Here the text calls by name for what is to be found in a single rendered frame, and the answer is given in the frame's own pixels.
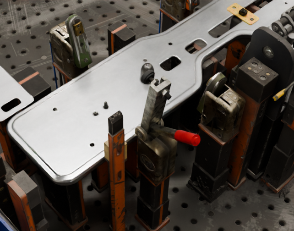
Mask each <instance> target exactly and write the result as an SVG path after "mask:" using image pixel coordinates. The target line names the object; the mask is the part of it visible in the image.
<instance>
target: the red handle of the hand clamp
mask: <svg viewBox="0 0 294 231"><path fill-rule="evenodd" d="M150 132H151V133H155V134H158V135H161V136H165V137H168V138H172V139H175V140H176V141H179V142H182V143H186V144H189V145H193V146H197V145H198V144H199V143H200V140H201V138H200V136H199V135H197V134H194V133H191V132H186V131H182V130H176V129H172V128H169V127H165V126H161V125H157V124H155V125H153V126H152V127H151V129H150Z"/></svg>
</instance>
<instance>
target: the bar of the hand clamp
mask: <svg viewBox="0 0 294 231"><path fill-rule="evenodd" d="M154 76H155V72H154V71H153V70H148V71H146V72H145V73H144V74H143V75H142V77H141V81H142V82H143V83H144V84H147V83H150V86H149V91H148V94H147V100H146V104H145V108H144V112H143V116H142V121H141V125H140V126H141V127H142V128H143V129H144V130H145V131H146V133H147V138H148V136H149V132H150V129H151V127H152V126H153V125H155V124H157V125H160V121H161V118H162V115H163V111H164V108H165V104H166V101H167V100H169V99H171V97H172V96H171V95H170V94H169V92H170V87H171V82H170V81H169V80H168V79H167V78H166V77H165V76H162V77H161V79H160V83H159V80H158V79H153V78H154Z"/></svg>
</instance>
